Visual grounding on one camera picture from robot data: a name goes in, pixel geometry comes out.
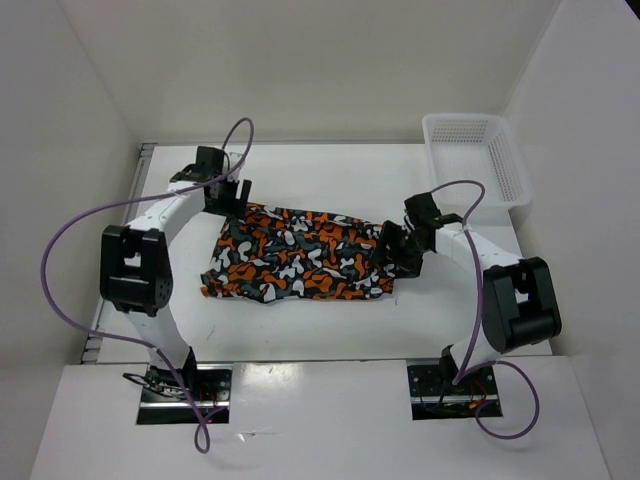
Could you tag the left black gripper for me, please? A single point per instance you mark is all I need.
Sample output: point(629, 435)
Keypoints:
point(233, 205)

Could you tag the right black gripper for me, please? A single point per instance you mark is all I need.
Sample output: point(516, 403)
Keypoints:
point(390, 231)

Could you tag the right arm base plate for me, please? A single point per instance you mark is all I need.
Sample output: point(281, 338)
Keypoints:
point(433, 397)

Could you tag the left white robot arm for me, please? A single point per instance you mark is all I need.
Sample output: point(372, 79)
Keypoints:
point(135, 272)

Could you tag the orange camouflage shorts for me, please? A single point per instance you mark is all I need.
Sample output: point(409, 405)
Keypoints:
point(273, 253)

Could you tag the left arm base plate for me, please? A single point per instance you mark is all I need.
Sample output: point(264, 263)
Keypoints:
point(163, 402)

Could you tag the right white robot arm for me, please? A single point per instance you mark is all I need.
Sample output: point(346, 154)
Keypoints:
point(516, 300)

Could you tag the white plastic basket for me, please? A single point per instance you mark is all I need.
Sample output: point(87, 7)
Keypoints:
point(481, 148)

